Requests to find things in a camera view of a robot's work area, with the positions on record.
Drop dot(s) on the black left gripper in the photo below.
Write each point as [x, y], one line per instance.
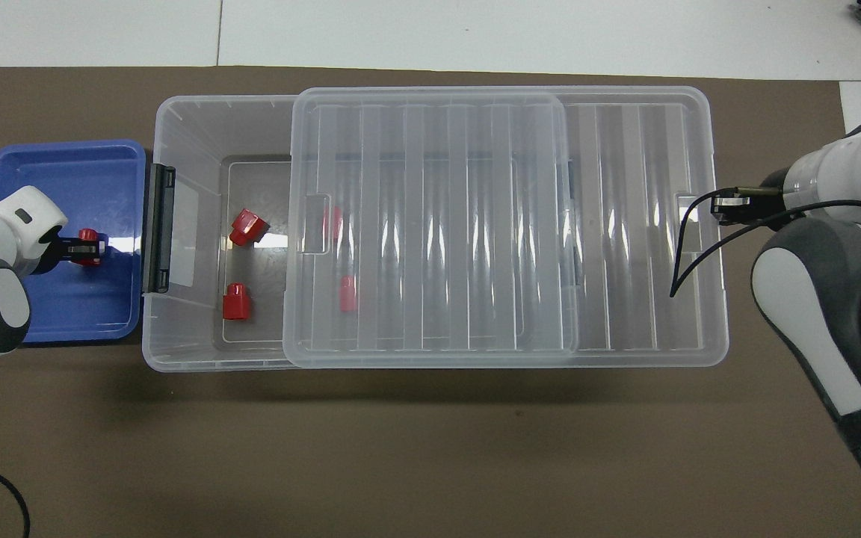
[53, 252]

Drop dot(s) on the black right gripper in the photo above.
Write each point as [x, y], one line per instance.
[774, 193]

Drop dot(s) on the red block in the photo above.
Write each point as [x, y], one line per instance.
[250, 226]
[88, 234]
[236, 301]
[333, 223]
[348, 293]

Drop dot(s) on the clear ribbed plastic lid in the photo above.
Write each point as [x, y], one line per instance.
[625, 224]

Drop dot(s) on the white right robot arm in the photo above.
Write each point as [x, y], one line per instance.
[812, 269]

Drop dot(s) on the blue plastic tray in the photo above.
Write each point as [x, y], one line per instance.
[102, 179]

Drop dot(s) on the clear plastic storage box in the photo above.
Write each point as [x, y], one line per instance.
[191, 149]

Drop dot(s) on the brown table mat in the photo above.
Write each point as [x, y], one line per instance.
[430, 448]

